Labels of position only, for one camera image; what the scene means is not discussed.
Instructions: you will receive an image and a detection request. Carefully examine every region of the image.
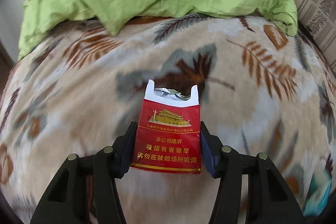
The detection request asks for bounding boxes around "red cigarette pack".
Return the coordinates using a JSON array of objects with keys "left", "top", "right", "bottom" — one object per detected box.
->
[{"left": 131, "top": 80, "right": 202, "bottom": 174}]

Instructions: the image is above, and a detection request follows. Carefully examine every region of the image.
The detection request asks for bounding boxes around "teal cartoon tissue pack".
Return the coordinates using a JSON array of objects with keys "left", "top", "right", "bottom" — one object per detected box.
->
[{"left": 302, "top": 170, "right": 331, "bottom": 217}]

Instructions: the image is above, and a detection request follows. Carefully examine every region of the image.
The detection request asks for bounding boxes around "leaf pattern bed blanket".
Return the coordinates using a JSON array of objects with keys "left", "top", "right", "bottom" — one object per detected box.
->
[{"left": 1, "top": 14, "right": 335, "bottom": 223}]

